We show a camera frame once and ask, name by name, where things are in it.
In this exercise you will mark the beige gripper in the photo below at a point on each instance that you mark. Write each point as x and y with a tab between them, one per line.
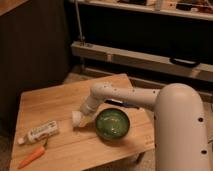
84	120

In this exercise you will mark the white ceramic cup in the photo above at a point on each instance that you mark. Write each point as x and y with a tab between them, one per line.
77	120

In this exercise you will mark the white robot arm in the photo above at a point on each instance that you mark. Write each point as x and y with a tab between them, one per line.
180	132

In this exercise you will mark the green ceramic bowl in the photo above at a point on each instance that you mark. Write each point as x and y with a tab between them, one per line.
112	124

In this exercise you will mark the white toothpaste tube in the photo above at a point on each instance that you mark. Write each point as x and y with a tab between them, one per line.
38	133

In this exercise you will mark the wooden table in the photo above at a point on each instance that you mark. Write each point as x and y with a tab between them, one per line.
74	150

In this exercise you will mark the orange toy carrot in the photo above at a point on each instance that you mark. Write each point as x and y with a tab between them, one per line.
37	153

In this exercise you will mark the metal pole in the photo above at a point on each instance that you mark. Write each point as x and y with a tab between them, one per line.
81	36

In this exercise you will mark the long grey case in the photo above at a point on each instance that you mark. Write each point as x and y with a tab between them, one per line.
140	60

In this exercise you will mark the wooden shelf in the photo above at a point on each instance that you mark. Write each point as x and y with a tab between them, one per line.
152	8

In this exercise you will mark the black case handle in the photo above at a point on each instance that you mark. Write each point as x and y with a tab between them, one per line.
184	63

